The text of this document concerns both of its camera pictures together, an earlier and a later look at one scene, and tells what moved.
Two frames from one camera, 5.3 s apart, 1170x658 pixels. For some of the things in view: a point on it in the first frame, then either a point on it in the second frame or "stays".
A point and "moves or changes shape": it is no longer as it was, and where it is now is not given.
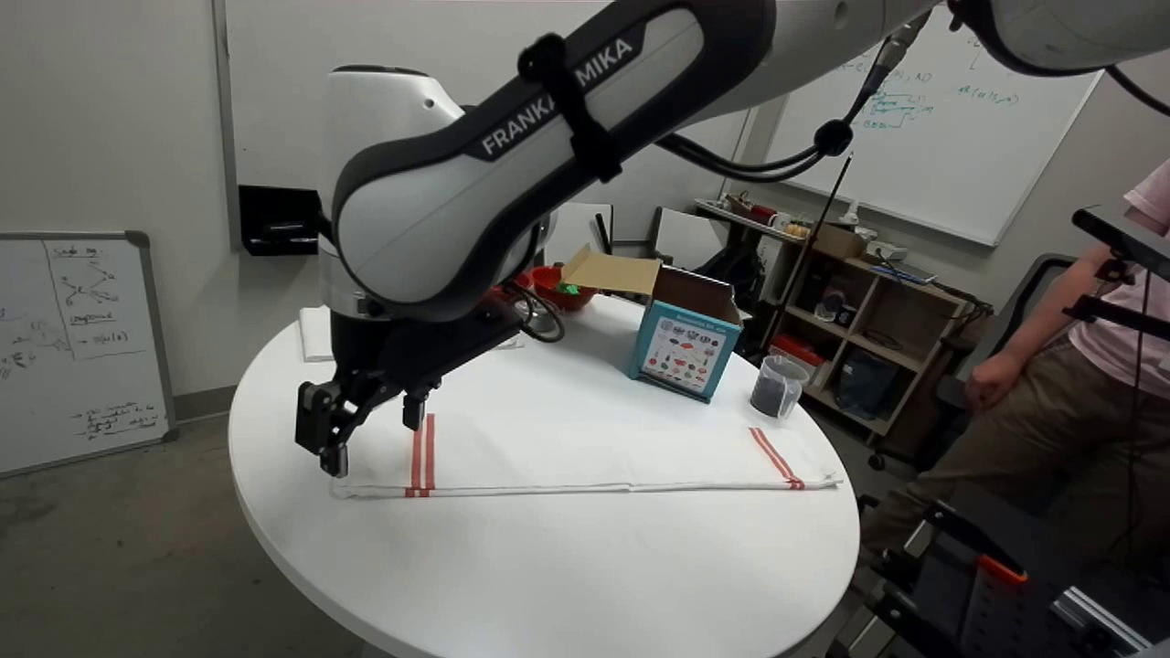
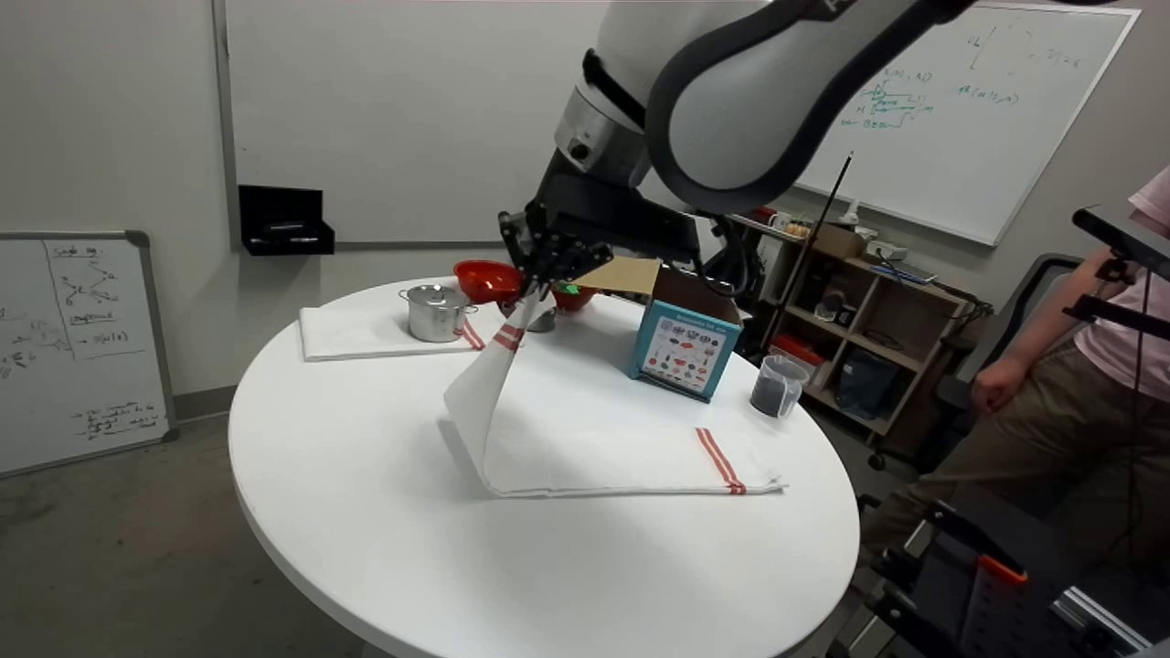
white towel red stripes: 569,454 moves or changes shape
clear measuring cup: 779,381 stays
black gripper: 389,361 -> 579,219
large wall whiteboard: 951,135 stays
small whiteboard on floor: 82,348 stays
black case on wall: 278,221 stays
